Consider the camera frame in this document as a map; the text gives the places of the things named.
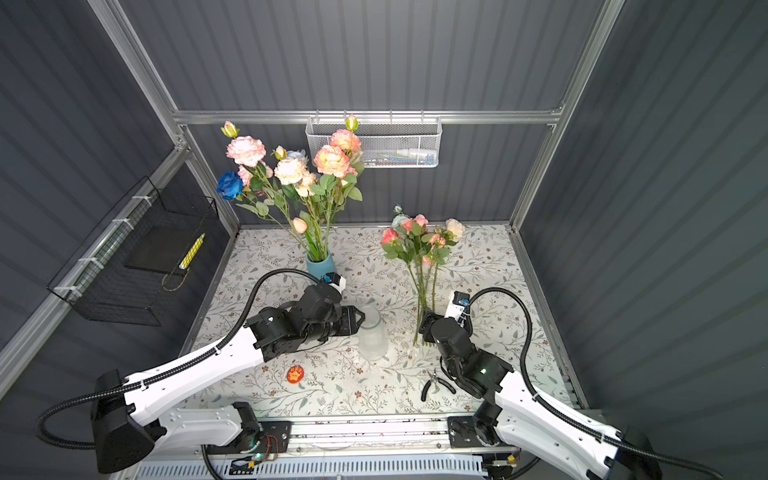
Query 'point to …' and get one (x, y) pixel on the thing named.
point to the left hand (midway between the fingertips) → (362, 316)
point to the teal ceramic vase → (319, 269)
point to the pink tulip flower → (300, 226)
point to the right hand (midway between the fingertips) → (437, 313)
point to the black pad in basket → (164, 248)
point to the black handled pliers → (429, 383)
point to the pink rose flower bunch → (410, 239)
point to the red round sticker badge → (295, 374)
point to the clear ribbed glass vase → (373, 336)
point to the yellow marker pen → (191, 251)
